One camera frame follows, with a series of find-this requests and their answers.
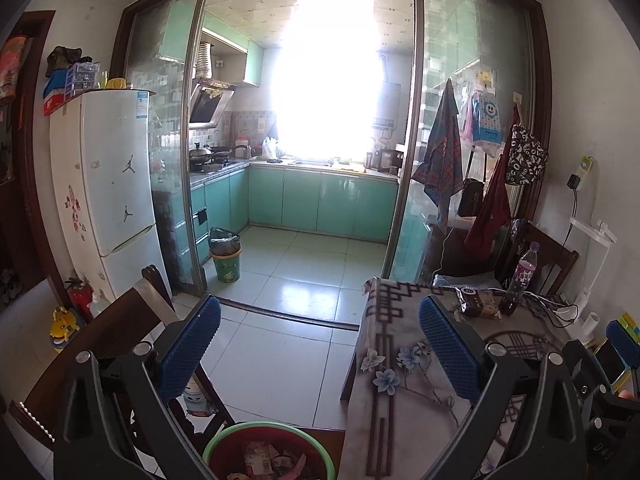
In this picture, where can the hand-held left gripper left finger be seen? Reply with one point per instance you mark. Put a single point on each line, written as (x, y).
(192, 347)

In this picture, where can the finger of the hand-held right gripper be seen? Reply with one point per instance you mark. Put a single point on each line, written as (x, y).
(625, 345)
(585, 367)

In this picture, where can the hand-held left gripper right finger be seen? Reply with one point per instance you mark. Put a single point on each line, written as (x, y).
(450, 347)

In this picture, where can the red basin green rim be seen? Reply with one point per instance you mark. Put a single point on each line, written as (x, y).
(220, 452)

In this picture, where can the black shoulder bag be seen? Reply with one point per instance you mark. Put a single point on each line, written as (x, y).
(471, 197)

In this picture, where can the green trash bin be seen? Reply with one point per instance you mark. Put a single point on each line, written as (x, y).
(227, 265)

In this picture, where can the dark snack bag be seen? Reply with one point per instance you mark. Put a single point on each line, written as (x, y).
(477, 302)

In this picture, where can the clear jug red label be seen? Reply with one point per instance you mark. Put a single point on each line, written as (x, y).
(200, 400)

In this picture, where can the white cup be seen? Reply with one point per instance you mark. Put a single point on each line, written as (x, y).
(566, 314)

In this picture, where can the dark carved wooden chair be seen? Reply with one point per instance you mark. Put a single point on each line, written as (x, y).
(100, 330)

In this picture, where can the white jug green label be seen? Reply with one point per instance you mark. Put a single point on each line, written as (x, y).
(98, 305)

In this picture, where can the purple label plastic bottle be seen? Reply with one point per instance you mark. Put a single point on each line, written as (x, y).
(522, 272)

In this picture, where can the red fire extinguisher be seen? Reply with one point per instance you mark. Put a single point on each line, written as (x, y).
(82, 302)

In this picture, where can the white desk lamp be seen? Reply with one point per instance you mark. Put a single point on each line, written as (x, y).
(590, 222)

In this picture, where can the yellow toy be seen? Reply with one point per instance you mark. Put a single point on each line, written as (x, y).
(64, 325)

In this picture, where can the dark red garment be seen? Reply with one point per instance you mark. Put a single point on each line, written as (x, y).
(492, 210)

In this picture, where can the black charger plug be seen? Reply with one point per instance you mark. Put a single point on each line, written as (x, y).
(574, 182)

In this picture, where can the green white power adapter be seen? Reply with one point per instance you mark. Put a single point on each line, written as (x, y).
(586, 166)

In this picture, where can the plaid cloth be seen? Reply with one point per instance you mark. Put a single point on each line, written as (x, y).
(442, 160)

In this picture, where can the wok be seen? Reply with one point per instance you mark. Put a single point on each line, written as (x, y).
(200, 154)

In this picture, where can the teal base cabinets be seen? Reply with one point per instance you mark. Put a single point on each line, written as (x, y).
(320, 200)

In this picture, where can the white refrigerator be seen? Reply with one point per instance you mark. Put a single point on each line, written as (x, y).
(110, 170)

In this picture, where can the black white lettered bag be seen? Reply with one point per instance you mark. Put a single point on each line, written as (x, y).
(525, 155)

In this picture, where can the blue white hanging bag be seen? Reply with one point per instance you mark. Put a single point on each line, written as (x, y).
(485, 115)

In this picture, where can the range hood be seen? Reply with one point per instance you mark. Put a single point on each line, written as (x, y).
(210, 105)

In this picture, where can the white water heater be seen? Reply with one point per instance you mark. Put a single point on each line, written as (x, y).
(387, 105)

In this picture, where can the blue plastic drawer box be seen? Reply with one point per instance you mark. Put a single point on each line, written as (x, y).
(84, 80)

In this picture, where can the silver vent duct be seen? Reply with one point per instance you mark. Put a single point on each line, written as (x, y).
(206, 60)

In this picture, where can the teal wall cabinets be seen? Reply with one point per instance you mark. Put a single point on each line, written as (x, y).
(177, 30)

